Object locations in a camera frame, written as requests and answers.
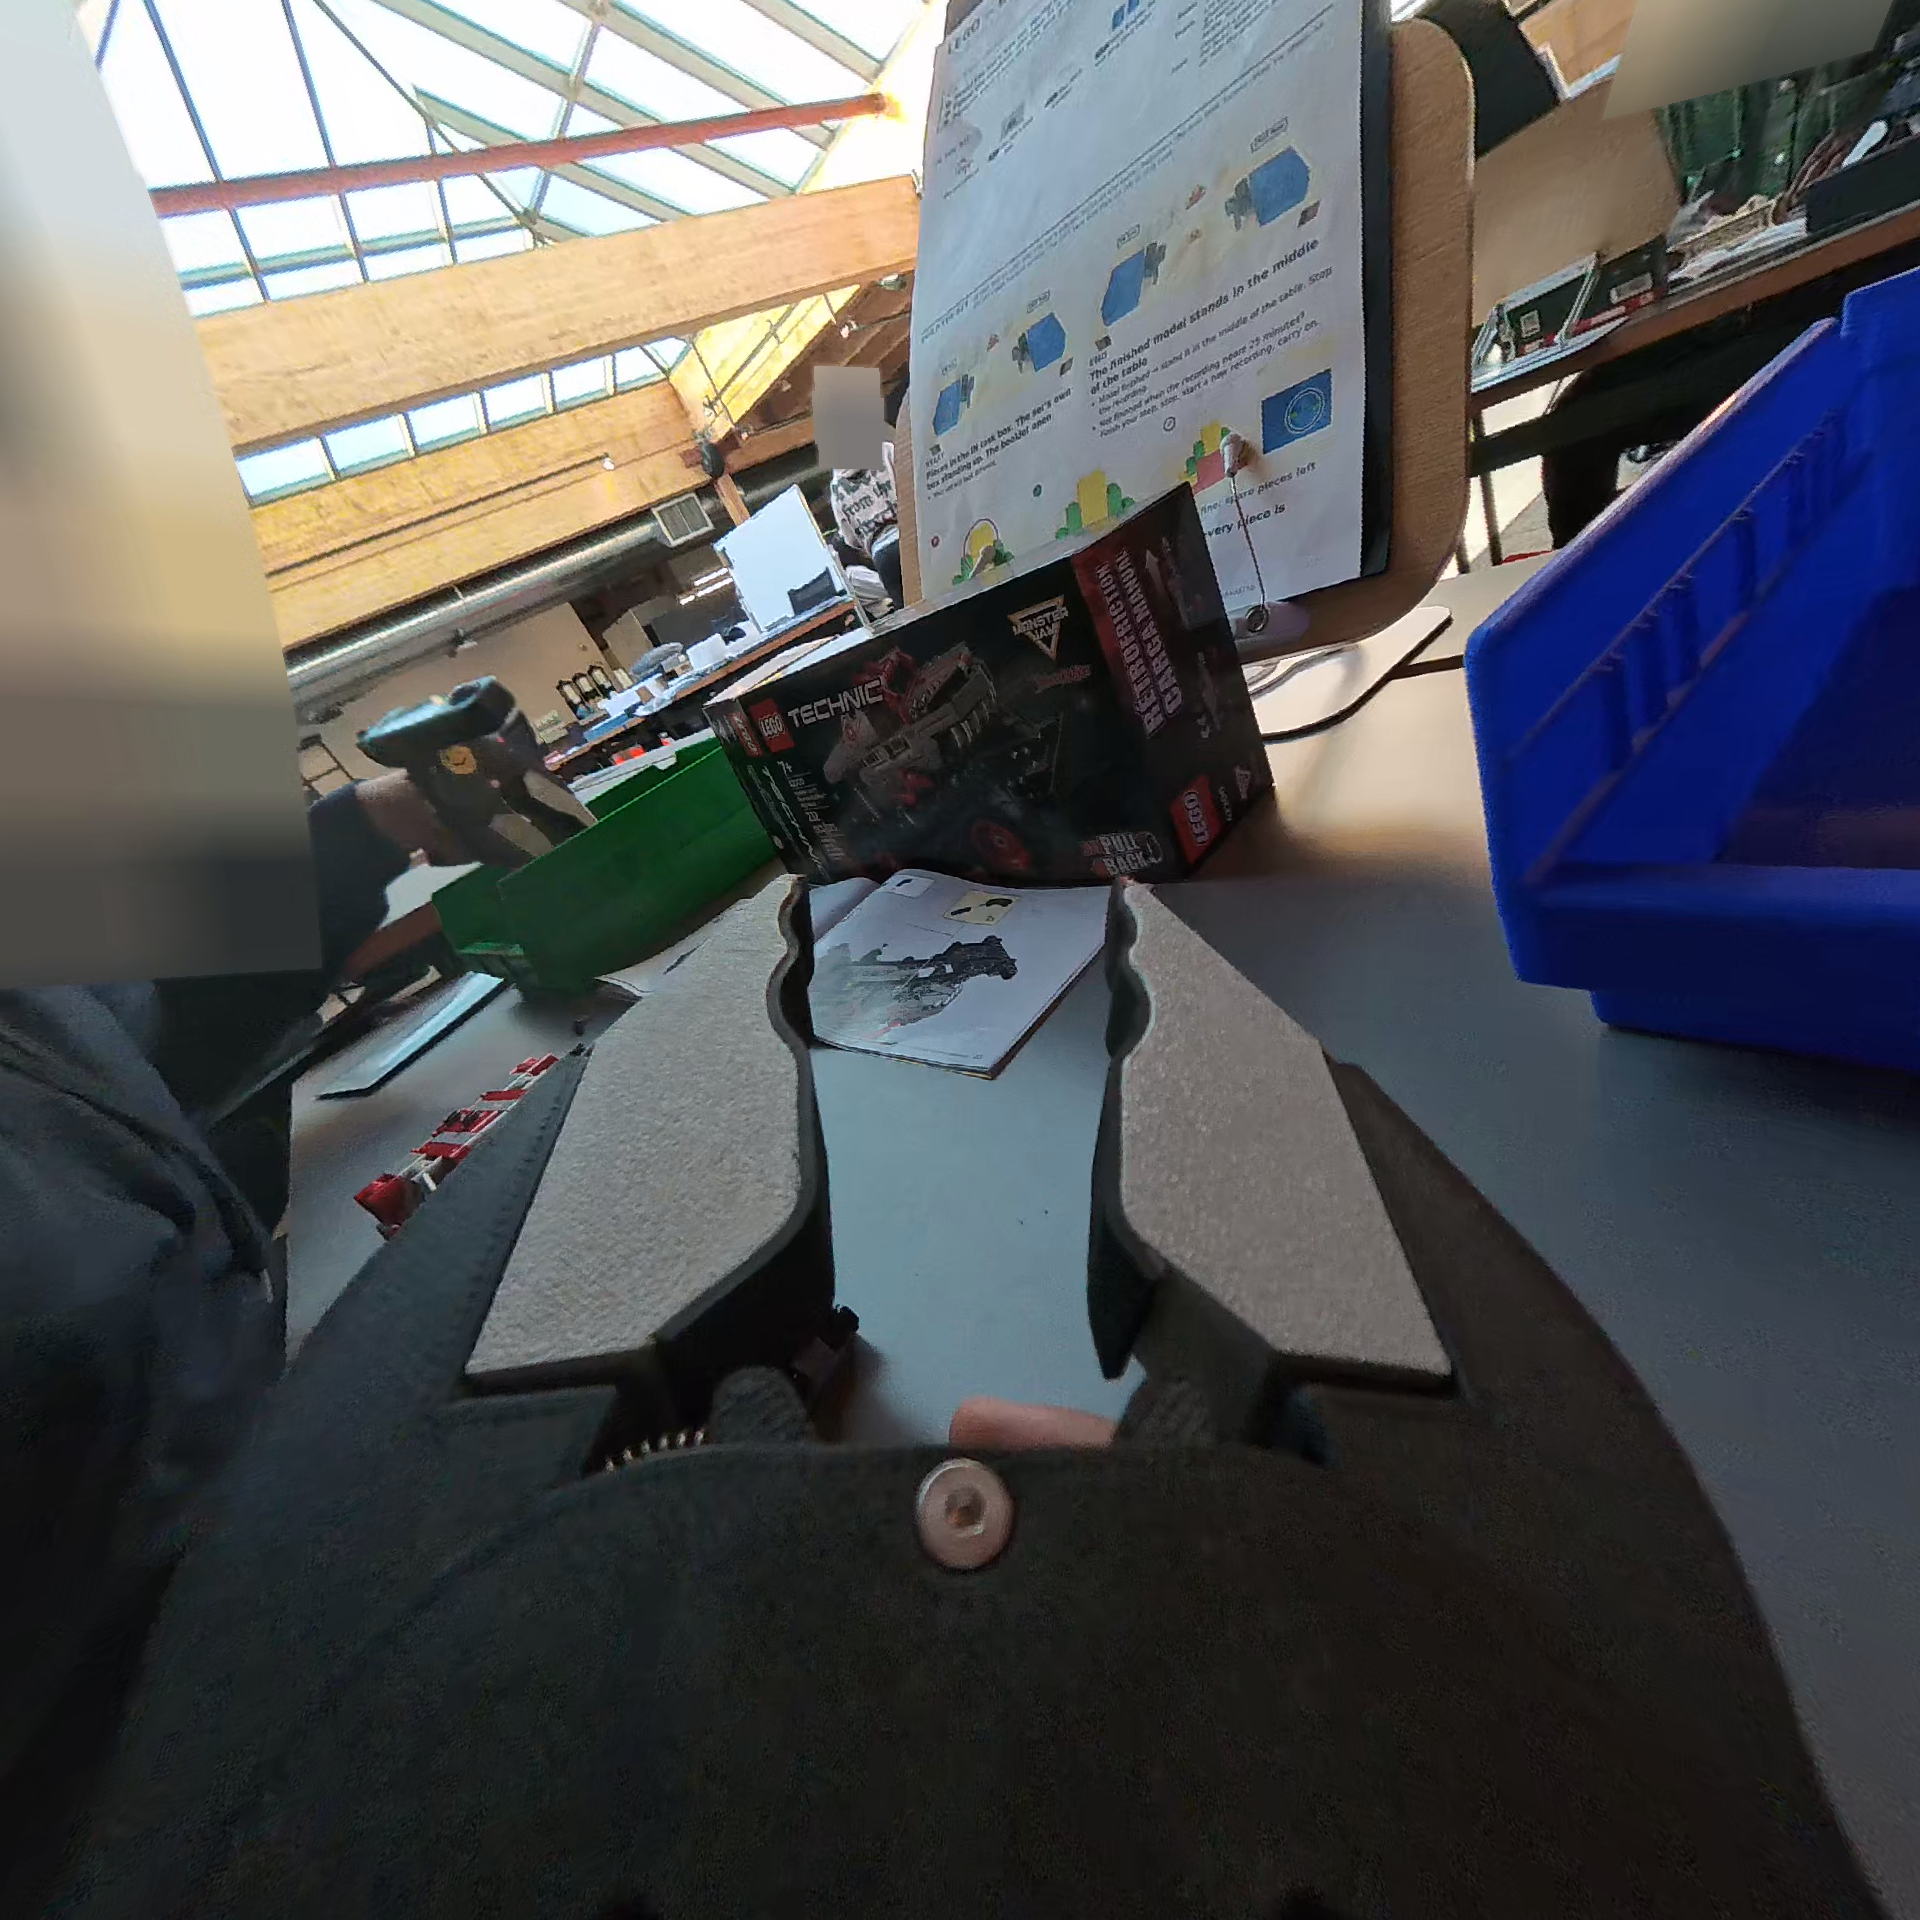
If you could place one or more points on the black lego box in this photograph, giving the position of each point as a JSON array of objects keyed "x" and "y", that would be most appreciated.
[{"x": 973, "y": 721}]

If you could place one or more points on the computer monitor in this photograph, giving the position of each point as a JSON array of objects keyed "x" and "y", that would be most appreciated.
[{"x": 780, "y": 556}]

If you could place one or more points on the person's right hand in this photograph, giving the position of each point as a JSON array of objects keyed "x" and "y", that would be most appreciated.
[{"x": 1037, "y": 1424}]

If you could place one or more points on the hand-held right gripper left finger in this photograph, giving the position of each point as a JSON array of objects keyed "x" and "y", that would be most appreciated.
[{"x": 659, "y": 1170}]

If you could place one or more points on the green plastic bin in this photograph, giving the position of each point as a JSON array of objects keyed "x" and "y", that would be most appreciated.
[{"x": 632, "y": 887}]

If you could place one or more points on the row of red lego pieces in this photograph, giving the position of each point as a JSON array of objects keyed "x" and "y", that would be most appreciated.
[{"x": 436, "y": 1154}]

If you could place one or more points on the person's dark jacket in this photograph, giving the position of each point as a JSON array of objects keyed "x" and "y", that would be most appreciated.
[{"x": 105, "y": 1351}]

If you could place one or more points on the blue plastic bin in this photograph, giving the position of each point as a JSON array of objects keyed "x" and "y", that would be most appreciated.
[{"x": 1696, "y": 748}]

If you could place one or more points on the lego instruction booklet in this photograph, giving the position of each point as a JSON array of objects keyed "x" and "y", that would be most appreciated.
[{"x": 960, "y": 963}]

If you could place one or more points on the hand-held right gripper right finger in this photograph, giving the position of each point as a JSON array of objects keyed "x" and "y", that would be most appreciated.
[{"x": 1260, "y": 1200}]

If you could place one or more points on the background desk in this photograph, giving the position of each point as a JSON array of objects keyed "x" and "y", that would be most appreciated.
[{"x": 1724, "y": 293}]

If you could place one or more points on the pale stand with flat base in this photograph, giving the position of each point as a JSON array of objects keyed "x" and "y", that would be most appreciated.
[{"x": 1419, "y": 303}]

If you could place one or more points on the grey ventilation duct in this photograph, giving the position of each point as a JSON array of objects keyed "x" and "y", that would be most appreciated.
[{"x": 451, "y": 638}]

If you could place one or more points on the printed instruction sheet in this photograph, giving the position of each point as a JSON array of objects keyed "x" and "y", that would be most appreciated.
[{"x": 1139, "y": 228}]

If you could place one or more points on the person's left forearm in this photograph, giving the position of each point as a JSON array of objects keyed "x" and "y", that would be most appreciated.
[{"x": 352, "y": 887}]

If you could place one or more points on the black flat sheet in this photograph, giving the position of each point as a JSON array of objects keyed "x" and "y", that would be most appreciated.
[{"x": 420, "y": 1037}]

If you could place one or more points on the white sticker sheet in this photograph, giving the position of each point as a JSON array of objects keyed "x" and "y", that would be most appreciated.
[{"x": 643, "y": 974}]

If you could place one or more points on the person's left hand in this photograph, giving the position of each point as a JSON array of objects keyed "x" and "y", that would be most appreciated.
[{"x": 407, "y": 818}]

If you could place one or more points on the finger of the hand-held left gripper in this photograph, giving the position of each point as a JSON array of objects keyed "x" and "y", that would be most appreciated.
[{"x": 543, "y": 826}]

